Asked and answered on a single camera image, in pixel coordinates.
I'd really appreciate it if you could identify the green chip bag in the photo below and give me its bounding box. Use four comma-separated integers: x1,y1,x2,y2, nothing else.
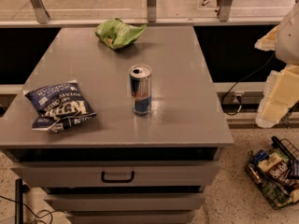
94,19,147,50

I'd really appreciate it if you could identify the gray drawer cabinet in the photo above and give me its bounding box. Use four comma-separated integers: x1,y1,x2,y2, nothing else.
1,26,233,224

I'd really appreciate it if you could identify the black stand pole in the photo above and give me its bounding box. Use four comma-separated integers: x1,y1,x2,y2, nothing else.
15,178,23,224

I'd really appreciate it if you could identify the blue chip bag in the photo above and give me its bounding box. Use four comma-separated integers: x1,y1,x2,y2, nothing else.
23,80,96,133

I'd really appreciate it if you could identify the cream snack packet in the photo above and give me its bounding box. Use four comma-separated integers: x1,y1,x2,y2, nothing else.
258,153,283,173

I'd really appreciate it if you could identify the brown snack bag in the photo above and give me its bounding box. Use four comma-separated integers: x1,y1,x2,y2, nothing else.
267,161,294,187

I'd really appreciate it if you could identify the black wire basket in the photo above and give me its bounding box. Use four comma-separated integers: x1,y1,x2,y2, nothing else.
245,136,299,209

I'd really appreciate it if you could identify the black floor cable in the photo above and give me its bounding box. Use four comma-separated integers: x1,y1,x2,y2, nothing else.
0,195,60,224

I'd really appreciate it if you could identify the black cable on wall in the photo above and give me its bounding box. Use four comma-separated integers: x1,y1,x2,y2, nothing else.
221,51,277,117

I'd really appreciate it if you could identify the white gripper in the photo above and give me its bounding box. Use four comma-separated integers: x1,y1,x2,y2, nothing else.
254,1,299,128

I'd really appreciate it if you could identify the Red Bull can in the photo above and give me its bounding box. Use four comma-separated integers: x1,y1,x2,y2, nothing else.
129,63,151,116

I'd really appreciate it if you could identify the blue snack pack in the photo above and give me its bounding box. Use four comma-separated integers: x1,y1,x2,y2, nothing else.
250,150,269,166

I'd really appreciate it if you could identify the black drawer handle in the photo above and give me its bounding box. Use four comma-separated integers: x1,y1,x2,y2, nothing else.
100,171,135,184

